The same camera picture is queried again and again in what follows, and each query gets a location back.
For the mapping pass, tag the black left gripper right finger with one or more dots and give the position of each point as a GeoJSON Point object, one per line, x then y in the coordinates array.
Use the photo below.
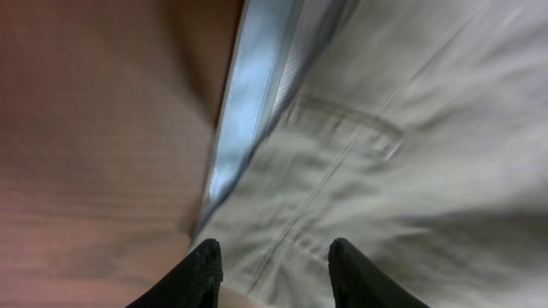
{"type": "Point", "coordinates": [358, 283]}

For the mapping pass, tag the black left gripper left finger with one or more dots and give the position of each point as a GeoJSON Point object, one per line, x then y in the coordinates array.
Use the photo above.
{"type": "Point", "coordinates": [194, 283]}

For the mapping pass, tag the khaki green shorts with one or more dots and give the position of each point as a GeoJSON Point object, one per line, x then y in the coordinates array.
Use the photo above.
{"type": "Point", "coordinates": [419, 135]}

